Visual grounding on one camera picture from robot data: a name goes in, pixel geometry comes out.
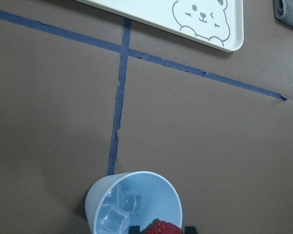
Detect clear ice cubes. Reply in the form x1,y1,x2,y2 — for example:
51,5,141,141
96,184,142,234

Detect red strawberry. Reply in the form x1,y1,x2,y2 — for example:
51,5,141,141
141,219,183,234

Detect grey folded cloth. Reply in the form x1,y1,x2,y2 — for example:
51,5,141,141
273,0,293,28

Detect white bear serving tray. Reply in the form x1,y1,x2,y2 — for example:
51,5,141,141
83,0,244,53

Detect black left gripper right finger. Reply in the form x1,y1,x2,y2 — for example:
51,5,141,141
184,226,197,234

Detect light blue plastic cup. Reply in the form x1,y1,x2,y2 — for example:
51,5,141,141
85,171,182,234

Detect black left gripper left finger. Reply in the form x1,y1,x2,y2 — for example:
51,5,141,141
128,226,140,234

